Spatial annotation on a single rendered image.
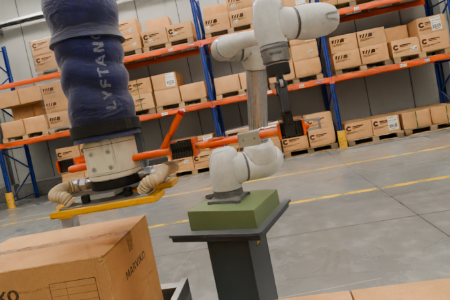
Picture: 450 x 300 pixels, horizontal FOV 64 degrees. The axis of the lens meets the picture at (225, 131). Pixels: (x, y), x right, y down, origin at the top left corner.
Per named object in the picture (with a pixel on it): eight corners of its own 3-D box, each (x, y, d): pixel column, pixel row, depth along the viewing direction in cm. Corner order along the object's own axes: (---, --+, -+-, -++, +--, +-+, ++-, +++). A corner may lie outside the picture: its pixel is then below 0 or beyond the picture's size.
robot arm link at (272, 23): (264, 43, 107) (303, 37, 110) (254, -9, 106) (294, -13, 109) (252, 51, 117) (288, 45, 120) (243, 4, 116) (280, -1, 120)
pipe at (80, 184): (51, 207, 111) (47, 189, 111) (90, 188, 136) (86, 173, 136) (155, 189, 107) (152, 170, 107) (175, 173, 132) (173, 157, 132)
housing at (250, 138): (239, 148, 113) (236, 134, 113) (240, 145, 120) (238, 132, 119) (261, 144, 112) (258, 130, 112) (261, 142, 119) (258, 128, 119)
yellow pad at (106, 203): (49, 219, 109) (46, 204, 109) (67, 210, 119) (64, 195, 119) (156, 202, 105) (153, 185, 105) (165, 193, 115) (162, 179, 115)
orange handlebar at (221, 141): (36, 181, 121) (33, 171, 121) (81, 166, 151) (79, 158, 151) (311, 131, 110) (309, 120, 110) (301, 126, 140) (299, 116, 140)
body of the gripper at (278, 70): (265, 67, 118) (270, 95, 119) (264, 64, 110) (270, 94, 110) (288, 62, 117) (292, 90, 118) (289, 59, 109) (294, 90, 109)
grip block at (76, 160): (57, 173, 147) (55, 161, 146) (69, 169, 155) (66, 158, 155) (76, 170, 146) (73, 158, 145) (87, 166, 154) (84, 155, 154)
